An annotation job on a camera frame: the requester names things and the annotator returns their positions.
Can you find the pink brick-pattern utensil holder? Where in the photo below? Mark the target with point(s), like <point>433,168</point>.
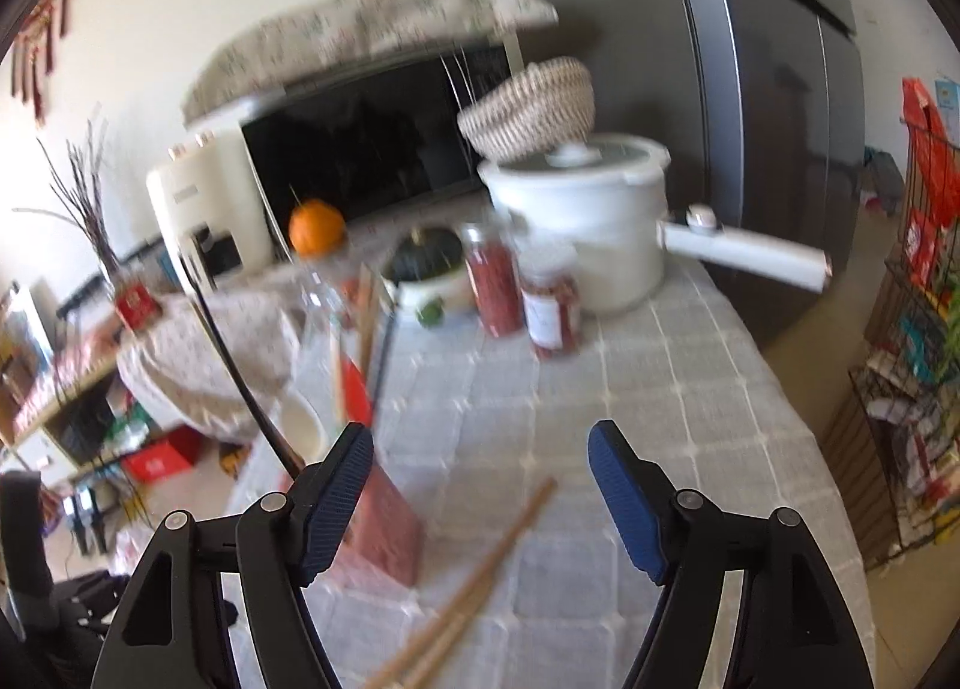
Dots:
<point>390,531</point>

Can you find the tall jar of red berries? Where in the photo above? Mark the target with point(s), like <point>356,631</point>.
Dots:
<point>495,284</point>

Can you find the red utensil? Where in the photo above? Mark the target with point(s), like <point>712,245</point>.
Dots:
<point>355,393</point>

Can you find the wooden shelf unit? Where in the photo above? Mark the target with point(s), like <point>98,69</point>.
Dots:
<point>30,396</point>

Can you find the red label glass jar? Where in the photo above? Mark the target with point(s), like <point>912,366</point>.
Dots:
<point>135,306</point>

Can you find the red wall ornament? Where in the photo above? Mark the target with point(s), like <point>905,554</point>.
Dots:
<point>34,51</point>

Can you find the grey refrigerator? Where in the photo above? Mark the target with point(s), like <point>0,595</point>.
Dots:
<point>750,134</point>

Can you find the short jar of dried fruit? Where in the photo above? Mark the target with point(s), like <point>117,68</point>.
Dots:
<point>551,314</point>

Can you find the orange fruit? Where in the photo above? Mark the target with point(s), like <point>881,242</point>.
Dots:
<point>316,228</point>

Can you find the white electric pot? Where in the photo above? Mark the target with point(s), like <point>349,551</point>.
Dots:
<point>585,224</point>

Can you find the wooden chopstick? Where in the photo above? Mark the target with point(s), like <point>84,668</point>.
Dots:
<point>487,561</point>
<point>442,640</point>
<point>337,374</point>

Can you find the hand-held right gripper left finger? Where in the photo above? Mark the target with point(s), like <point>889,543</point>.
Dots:
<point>330,509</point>

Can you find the black microwave oven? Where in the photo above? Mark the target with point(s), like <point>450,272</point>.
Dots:
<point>352,141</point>

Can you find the printed cardboard box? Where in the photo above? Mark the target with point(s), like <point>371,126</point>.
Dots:
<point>232,462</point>

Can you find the dark green squash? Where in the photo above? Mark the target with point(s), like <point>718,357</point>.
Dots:
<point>424,254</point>

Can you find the dark object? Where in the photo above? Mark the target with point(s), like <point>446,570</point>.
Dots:
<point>22,539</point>

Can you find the woven lidded basket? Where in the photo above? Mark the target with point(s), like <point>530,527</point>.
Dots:
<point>525,111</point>

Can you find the red box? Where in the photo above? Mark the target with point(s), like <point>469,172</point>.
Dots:
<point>161,460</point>

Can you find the clear glass jar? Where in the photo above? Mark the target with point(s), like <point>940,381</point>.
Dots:
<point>322,291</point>

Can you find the white spoon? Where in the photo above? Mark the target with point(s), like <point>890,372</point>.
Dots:
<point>304,426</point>

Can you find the white bowl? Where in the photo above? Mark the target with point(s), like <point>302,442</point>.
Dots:
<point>439,297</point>

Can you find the floral cloth cover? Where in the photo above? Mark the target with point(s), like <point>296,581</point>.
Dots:
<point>360,21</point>

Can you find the white air fryer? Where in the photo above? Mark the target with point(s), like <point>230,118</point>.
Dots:
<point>195,194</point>

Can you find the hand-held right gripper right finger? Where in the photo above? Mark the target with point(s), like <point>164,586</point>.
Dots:
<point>622,501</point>

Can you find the black chopstick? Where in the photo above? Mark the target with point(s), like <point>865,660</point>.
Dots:
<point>240,381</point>

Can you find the small green fruit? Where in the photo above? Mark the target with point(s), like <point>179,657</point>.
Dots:
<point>430,312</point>

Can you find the dried branches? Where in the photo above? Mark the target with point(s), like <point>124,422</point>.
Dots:
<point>86,209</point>

